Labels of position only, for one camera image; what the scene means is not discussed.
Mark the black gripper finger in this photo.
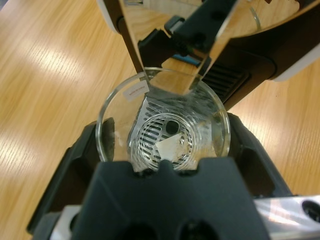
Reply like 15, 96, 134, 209
26, 117, 116, 235
225, 112, 294, 200

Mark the clear glass cup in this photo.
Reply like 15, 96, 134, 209
95, 66, 231, 174

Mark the white capsule coffee machine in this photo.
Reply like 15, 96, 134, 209
96, 0, 320, 111

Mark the metal drip tray grate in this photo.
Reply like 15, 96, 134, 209
127, 93, 213, 173

